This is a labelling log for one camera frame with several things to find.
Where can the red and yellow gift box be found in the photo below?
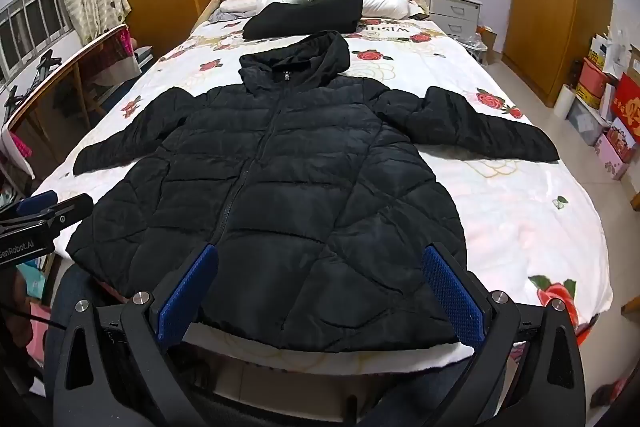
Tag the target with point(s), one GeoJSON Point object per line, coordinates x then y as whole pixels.
{"type": "Point", "coordinates": [627, 107]}

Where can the white paper bags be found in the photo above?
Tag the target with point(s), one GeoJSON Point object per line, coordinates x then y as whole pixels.
{"type": "Point", "coordinates": [605, 52]}

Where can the pink floral box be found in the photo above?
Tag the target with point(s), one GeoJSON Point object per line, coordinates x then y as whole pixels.
{"type": "Point", "coordinates": [612, 152]}

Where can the black phone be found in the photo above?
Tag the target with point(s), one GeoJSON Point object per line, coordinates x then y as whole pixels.
{"type": "Point", "coordinates": [419, 15]}

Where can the grey nightstand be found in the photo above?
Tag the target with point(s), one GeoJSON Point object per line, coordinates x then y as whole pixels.
{"type": "Point", "coordinates": [452, 12]}

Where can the barred window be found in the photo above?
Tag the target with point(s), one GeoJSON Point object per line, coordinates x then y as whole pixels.
{"type": "Point", "coordinates": [30, 22]}

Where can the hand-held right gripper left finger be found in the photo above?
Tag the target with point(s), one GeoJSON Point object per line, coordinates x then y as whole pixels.
{"type": "Point", "coordinates": [187, 294]}

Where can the black folded garment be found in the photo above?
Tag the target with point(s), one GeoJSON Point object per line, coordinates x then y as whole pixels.
{"type": "Point", "coordinates": [305, 19]}

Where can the white paper roll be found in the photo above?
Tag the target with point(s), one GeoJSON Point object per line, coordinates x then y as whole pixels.
{"type": "Point", "coordinates": [565, 102]}

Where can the clear storage box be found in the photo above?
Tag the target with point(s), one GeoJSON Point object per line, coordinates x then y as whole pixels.
{"type": "Point", "coordinates": [585, 119]}

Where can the white box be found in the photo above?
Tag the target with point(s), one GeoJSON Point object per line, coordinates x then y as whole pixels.
{"type": "Point", "coordinates": [143, 56]}

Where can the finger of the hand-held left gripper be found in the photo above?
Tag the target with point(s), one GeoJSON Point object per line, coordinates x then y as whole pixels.
{"type": "Point", "coordinates": [70, 211]}
{"type": "Point", "coordinates": [32, 206]}

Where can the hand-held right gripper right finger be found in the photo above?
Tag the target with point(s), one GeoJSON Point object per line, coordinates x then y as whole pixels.
{"type": "Point", "coordinates": [452, 294]}

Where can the white pillow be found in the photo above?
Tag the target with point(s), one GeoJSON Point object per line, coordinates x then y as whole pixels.
{"type": "Point", "coordinates": [237, 4]}

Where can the white plastic basket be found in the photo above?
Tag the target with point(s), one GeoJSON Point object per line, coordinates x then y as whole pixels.
{"type": "Point", "coordinates": [479, 54]}

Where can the bed with floral sheet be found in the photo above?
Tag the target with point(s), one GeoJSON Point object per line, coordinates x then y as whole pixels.
{"type": "Point", "coordinates": [500, 207]}

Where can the black hooded puffer jacket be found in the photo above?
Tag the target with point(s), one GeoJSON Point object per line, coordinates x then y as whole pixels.
{"type": "Point", "coordinates": [280, 187]}

